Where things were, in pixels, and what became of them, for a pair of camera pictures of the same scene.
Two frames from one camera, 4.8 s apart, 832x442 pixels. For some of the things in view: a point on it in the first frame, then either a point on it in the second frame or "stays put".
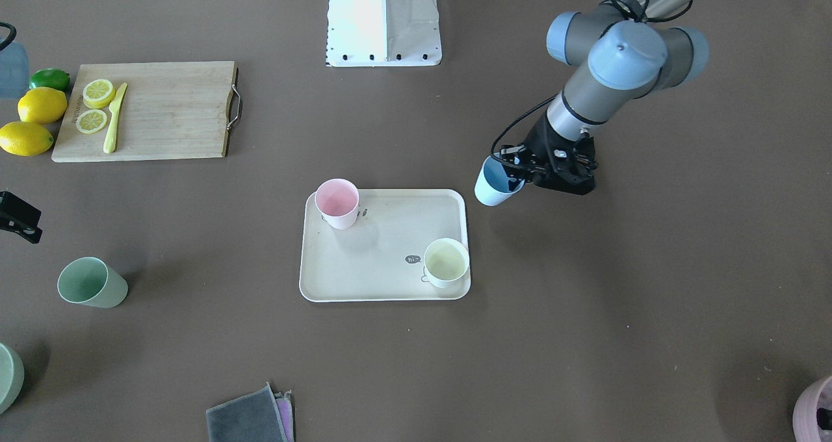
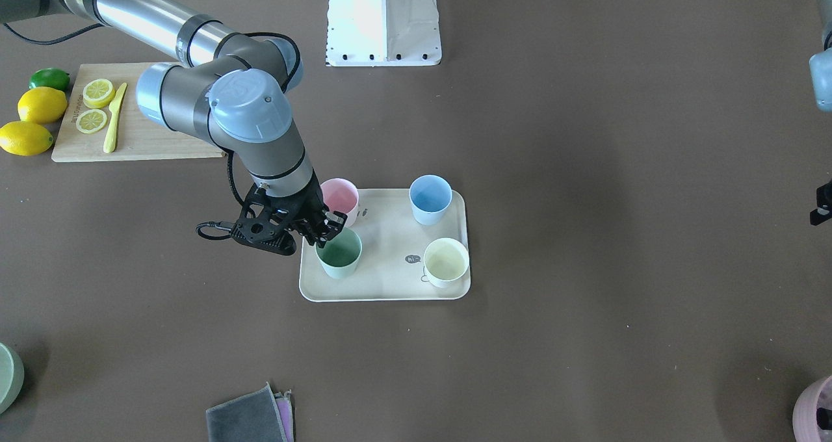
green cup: x=91 y=281 → x=340 y=257
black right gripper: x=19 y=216 → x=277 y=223
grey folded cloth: x=258 y=416 stays put
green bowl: x=12 y=377 stays put
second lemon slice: x=91 y=121 stays put
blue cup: x=491 y=186 → x=430 y=195
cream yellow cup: x=446 y=262 stays put
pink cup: x=338 y=201 stays put
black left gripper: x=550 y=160 → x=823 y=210
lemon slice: x=97 y=93 stays put
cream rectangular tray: x=381 y=257 stays put
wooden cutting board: x=170 y=110 stays put
